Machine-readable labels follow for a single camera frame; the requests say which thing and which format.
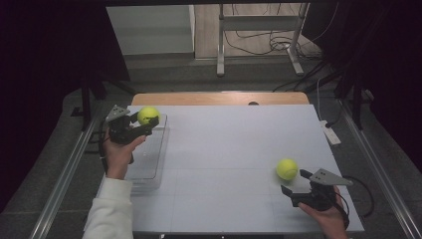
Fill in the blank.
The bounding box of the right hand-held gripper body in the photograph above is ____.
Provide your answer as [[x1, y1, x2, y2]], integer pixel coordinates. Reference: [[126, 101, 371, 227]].
[[296, 167, 354, 213]]

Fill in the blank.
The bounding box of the tangle of black cables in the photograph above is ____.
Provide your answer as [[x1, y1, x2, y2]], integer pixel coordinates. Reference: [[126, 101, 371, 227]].
[[223, 3, 340, 62]]

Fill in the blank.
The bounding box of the white power strip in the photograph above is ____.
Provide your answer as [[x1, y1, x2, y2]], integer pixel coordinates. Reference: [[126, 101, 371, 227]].
[[319, 119, 342, 146]]

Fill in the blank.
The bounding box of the person's left hand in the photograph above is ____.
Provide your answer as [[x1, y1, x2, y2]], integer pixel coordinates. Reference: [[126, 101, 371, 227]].
[[103, 127, 147, 181]]

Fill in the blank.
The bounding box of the black curtain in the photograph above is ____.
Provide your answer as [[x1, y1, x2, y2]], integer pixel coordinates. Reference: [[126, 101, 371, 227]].
[[0, 0, 131, 213], [302, 0, 422, 164]]

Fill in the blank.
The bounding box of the looped black cable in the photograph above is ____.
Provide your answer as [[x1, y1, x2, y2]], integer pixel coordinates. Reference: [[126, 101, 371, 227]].
[[342, 174, 376, 219]]

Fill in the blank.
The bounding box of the clear plastic storage box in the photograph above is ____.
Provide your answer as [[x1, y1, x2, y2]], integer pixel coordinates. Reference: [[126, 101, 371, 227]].
[[124, 113, 170, 192]]

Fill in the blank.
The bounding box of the white cabinet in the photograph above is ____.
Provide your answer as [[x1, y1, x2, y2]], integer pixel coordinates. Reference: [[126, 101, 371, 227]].
[[105, 4, 196, 57]]

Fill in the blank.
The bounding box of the white power cable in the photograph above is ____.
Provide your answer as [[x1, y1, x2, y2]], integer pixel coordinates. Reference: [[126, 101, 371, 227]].
[[316, 78, 324, 122]]

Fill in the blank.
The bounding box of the aluminium rail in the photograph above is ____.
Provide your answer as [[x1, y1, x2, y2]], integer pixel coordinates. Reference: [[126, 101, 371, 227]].
[[337, 99, 422, 239], [31, 113, 101, 239]]

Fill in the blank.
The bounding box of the white metal stand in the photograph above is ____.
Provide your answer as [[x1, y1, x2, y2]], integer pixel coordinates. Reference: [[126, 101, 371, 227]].
[[216, 3, 310, 78]]

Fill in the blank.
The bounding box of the white grid board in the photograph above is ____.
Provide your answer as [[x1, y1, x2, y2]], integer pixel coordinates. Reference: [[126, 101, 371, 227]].
[[83, 104, 365, 233]]

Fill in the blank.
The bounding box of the yellow tennis ball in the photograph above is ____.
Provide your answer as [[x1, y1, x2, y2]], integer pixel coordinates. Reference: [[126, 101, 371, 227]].
[[276, 157, 299, 181], [136, 106, 161, 126]]

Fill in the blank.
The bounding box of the black frame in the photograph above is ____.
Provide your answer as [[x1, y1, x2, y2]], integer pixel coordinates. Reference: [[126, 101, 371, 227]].
[[84, 130, 106, 154]]

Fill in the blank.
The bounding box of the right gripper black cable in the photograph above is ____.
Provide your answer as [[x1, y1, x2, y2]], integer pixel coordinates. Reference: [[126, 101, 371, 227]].
[[332, 190, 351, 231]]

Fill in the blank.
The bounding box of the person's right hand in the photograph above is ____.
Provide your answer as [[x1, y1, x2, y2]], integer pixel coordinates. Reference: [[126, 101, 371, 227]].
[[297, 185, 351, 239]]

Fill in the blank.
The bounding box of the black stand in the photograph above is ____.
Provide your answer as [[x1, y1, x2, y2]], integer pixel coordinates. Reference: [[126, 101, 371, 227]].
[[332, 59, 376, 131], [71, 71, 137, 132]]

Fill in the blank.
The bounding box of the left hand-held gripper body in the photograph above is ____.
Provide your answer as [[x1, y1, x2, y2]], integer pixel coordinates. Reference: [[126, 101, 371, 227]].
[[105, 104, 149, 145]]

